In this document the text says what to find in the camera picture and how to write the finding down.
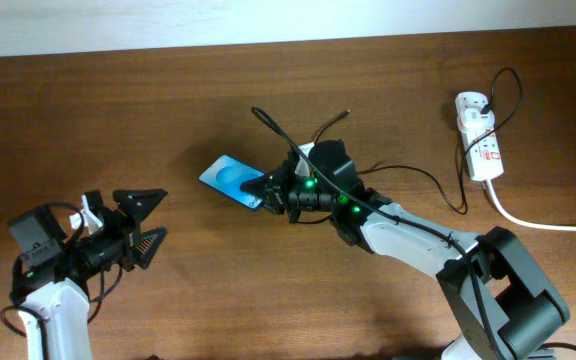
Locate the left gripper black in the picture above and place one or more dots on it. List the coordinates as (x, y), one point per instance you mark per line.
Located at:
(127, 231)

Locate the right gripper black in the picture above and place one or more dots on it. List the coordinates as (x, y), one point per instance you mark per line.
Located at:
(276, 193)

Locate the blue Galaxy smartphone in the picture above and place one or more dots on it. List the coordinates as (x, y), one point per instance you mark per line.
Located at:
(226, 175)

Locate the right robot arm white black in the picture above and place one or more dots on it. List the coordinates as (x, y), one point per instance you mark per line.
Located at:
(505, 305)

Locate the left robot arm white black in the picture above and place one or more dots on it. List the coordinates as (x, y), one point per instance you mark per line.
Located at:
(63, 246)

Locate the white charger plug adapter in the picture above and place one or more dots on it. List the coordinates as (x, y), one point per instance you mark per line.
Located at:
(473, 120)

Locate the white power strip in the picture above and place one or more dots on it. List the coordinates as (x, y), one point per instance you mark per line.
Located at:
(483, 155)

